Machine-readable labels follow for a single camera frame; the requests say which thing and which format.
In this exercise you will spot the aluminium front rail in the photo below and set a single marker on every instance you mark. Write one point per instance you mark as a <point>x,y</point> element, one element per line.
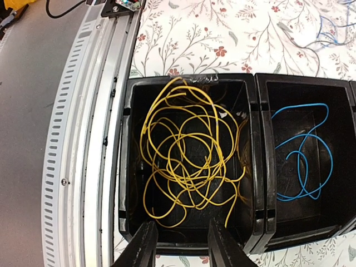
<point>80,165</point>

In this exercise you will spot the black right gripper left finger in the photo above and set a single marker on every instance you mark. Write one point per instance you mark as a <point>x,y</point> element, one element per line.
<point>141,250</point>

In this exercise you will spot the black three-compartment bin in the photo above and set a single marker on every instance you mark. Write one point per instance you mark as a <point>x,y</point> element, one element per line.
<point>271,157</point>

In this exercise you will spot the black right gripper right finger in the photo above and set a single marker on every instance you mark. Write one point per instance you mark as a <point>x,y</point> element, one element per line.
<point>223,248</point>

